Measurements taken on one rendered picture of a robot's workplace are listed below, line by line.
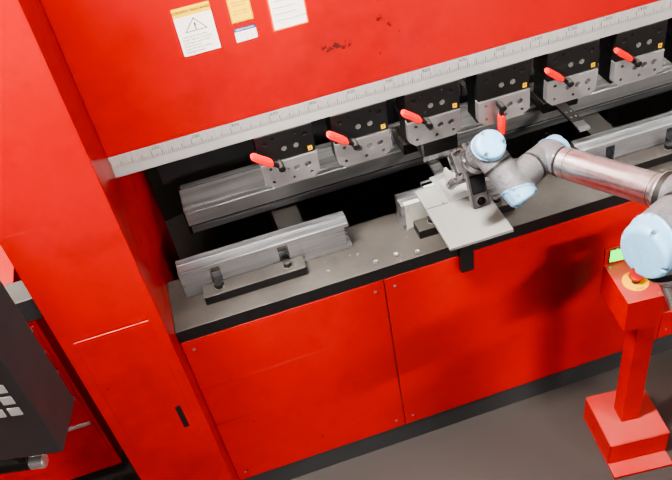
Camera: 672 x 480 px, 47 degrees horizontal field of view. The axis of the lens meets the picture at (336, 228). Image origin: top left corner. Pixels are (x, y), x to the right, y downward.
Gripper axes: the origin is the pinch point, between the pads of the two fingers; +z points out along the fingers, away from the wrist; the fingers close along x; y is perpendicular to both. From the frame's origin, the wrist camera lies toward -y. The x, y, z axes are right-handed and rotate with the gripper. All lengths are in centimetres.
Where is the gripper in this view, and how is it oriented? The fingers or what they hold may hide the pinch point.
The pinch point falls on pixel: (460, 185)
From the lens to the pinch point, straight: 218.0
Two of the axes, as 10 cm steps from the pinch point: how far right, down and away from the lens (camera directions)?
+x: -9.5, 2.9, -1.1
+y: -3.1, -9.4, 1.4
